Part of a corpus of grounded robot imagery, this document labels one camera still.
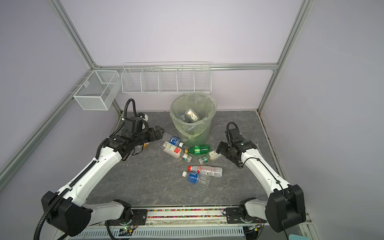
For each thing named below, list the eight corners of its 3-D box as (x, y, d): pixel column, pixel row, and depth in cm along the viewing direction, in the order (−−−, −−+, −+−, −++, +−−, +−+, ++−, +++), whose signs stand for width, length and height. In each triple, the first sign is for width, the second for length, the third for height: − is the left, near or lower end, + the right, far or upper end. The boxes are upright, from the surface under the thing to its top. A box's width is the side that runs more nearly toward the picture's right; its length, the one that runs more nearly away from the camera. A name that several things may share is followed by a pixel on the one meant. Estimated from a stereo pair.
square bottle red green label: (162, 151, 99) (160, 146, 94) (167, 145, 102) (165, 140, 97) (177, 159, 95) (176, 154, 90) (181, 153, 98) (181, 148, 93)
